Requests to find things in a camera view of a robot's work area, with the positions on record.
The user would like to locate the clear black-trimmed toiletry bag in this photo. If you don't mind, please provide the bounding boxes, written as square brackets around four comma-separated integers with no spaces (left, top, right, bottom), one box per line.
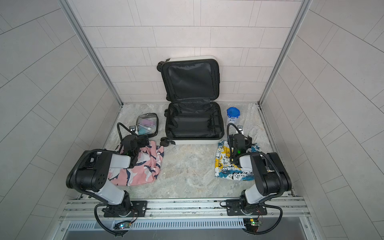
[136,113,159,138]

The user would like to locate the pink shark print shorts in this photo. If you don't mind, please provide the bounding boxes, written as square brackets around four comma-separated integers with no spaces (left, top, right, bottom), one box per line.
[108,141,165,187]

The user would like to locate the yellow blue print shorts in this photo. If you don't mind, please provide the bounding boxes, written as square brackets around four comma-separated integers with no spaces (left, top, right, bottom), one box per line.
[215,140,255,181]

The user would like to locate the clear container blue lid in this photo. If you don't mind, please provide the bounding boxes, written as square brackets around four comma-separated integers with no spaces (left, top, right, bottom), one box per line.
[225,107,241,127]

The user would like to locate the white black-lined carry-on suitcase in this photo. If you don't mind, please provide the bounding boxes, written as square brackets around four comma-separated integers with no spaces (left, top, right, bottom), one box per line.
[157,56,225,147]

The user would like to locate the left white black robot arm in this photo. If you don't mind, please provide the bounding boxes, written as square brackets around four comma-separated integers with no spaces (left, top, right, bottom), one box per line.
[66,123,149,218]

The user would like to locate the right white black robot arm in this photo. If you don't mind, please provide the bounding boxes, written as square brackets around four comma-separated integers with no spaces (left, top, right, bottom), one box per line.
[227,123,292,215]

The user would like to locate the right green circuit board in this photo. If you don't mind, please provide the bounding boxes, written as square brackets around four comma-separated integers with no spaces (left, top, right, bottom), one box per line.
[243,219,263,233]

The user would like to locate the green circuit board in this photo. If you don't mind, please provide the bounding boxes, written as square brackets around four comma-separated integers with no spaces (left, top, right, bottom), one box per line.
[243,219,263,233]
[114,221,132,230]

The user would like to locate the left green circuit board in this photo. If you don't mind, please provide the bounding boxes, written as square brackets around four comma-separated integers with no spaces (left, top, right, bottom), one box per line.
[114,221,132,230]

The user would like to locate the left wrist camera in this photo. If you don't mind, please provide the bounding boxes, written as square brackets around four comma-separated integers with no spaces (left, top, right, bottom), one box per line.
[129,126,137,133]

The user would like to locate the aluminium mounting rail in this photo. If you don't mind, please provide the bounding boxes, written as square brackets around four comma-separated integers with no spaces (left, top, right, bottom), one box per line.
[58,196,311,223]

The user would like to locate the right aluminium corner post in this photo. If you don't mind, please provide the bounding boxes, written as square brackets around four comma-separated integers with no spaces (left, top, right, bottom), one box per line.
[259,0,312,106]

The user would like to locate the aluminium corner post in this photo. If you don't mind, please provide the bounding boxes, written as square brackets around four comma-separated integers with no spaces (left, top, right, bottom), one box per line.
[58,0,124,107]
[259,0,312,106]

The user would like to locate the left aluminium corner post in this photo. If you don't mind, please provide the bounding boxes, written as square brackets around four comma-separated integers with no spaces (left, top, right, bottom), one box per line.
[58,0,124,107]

